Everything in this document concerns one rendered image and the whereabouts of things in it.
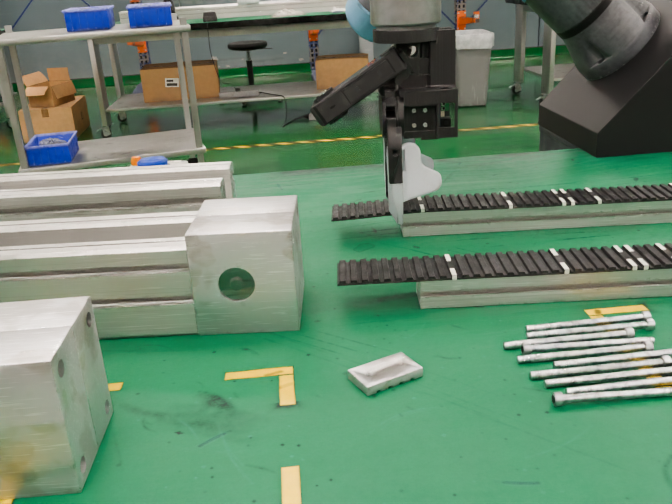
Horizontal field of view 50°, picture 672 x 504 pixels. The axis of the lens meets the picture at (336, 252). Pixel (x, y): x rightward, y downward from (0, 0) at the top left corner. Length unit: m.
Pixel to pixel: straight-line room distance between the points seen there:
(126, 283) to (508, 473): 0.35
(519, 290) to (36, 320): 0.41
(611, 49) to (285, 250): 0.80
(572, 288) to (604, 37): 0.66
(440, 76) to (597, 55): 0.54
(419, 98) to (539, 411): 0.38
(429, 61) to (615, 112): 0.46
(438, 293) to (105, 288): 0.30
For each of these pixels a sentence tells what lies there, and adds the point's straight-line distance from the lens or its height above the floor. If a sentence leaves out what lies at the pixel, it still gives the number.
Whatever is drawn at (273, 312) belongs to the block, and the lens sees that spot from 0.63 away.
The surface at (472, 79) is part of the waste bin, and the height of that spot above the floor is 0.22.
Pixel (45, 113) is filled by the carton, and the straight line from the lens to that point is 5.77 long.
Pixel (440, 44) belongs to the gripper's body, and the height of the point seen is 0.99.
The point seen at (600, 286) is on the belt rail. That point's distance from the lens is 0.70.
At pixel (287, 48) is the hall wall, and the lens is 8.33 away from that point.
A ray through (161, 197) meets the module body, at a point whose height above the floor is 0.85.
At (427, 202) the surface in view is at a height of 0.81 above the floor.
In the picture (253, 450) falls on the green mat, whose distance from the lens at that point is 0.50.
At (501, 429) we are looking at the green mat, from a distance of 0.51.
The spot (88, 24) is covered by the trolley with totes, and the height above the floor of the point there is 0.89.
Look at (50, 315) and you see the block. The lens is 0.51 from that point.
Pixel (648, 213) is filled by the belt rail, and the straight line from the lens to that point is 0.91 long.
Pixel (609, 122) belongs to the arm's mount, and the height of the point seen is 0.83.
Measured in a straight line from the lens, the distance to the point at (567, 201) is 0.86.
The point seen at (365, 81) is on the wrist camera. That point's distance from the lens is 0.78.
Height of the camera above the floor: 1.07
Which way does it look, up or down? 22 degrees down
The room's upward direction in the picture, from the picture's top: 4 degrees counter-clockwise
